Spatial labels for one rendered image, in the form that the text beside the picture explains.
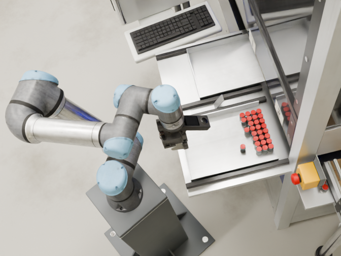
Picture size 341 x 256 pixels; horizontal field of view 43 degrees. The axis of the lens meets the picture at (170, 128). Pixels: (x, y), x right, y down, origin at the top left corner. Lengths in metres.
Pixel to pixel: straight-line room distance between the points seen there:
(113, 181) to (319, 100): 0.79
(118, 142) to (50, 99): 0.38
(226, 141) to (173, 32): 0.66
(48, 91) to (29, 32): 2.14
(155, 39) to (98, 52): 1.18
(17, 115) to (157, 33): 0.95
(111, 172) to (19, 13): 2.37
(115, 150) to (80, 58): 2.13
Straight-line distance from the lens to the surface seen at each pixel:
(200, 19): 2.15
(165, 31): 2.13
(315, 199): 1.67
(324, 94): 1.18
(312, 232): 2.55
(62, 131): 1.30
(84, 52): 3.28
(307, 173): 1.53
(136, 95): 1.23
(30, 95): 1.45
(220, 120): 1.77
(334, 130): 1.43
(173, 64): 1.95
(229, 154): 1.71
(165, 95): 1.19
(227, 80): 1.87
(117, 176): 1.59
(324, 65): 1.06
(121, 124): 1.20
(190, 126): 1.35
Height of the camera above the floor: 2.45
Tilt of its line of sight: 62 degrees down
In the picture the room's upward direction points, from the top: 19 degrees counter-clockwise
